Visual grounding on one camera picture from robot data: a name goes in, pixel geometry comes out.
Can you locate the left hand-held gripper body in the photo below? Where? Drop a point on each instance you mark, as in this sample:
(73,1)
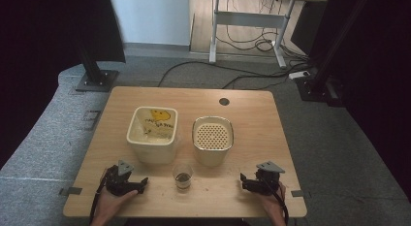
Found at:
(117,184)

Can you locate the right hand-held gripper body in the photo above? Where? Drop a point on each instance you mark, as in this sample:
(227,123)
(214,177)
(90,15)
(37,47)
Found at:
(265,182)

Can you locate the person's left hand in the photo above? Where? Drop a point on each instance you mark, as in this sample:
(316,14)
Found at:
(111,205)

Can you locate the person's right hand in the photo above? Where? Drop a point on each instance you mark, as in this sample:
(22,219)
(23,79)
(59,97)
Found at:
(272,203)

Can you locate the cream square bin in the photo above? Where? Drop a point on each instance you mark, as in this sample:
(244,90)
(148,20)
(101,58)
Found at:
(151,151)

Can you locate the grey tape strip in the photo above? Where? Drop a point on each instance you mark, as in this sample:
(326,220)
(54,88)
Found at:
(71,190)
(299,193)

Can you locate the cream bin with perforated insert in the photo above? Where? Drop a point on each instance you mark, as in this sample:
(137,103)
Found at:
(211,156)

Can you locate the clear glass cup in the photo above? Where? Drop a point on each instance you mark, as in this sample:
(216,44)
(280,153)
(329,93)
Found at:
(183,179)

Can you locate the clear bag with yellow print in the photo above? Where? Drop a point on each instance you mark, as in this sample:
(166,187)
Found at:
(156,127)

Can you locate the grey tape floor marking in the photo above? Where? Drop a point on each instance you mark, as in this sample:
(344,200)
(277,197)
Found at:
(92,119)

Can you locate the dark round table grommet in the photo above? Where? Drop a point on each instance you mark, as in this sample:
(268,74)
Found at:
(224,101)

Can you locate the black metal stand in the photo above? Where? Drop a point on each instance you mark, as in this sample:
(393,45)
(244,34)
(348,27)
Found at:
(318,87)
(97,80)

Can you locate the white power strip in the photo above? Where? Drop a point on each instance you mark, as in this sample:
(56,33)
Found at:
(299,74)

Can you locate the dark curtain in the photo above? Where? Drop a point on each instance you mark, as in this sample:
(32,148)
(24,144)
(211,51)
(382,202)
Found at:
(38,58)
(381,74)

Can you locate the white metal desk frame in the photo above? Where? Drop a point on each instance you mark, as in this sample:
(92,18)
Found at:
(248,19)

